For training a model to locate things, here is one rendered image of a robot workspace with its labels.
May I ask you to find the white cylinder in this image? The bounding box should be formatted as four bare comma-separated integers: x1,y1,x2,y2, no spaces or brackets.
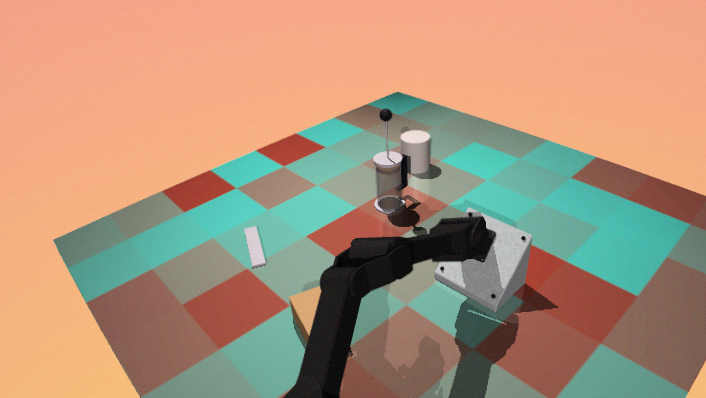
401,130,430,174

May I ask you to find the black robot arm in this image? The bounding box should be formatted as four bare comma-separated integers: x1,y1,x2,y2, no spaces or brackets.
284,216,496,398

